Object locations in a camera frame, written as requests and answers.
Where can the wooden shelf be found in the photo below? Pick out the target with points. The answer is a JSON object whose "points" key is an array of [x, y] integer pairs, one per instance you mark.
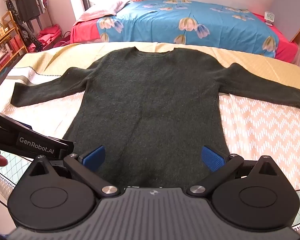
{"points": [[7, 42]]}

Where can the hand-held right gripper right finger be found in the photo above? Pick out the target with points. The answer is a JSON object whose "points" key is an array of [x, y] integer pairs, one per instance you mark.
{"points": [[211, 158]]}

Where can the dark green knit sweater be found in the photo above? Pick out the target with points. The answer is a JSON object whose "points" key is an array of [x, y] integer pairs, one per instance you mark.
{"points": [[150, 100]]}

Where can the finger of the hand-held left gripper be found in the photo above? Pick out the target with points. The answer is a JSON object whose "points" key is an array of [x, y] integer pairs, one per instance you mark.
{"points": [[65, 148]]}

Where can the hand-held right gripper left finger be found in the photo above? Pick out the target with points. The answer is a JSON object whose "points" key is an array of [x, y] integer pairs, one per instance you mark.
{"points": [[95, 158]]}

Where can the grey board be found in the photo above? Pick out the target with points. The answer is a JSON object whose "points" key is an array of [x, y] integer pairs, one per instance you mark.
{"points": [[287, 7]]}

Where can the hanging dark clothes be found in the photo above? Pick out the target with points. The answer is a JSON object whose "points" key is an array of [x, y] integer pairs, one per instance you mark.
{"points": [[27, 2]]}

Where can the blue floral pillow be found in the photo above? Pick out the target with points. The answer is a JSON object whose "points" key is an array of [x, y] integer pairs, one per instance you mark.
{"points": [[190, 22]]}

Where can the yellow patterned blanket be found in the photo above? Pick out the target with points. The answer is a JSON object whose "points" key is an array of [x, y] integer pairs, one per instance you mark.
{"points": [[255, 122]]}

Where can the pink floral cloth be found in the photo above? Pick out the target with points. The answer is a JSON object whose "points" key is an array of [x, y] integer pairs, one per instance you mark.
{"points": [[102, 11]]}

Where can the pile of red clothes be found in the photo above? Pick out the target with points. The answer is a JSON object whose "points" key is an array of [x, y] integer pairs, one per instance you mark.
{"points": [[48, 36]]}

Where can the white digital clock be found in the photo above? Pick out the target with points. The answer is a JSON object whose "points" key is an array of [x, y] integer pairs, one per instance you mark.
{"points": [[269, 17]]}

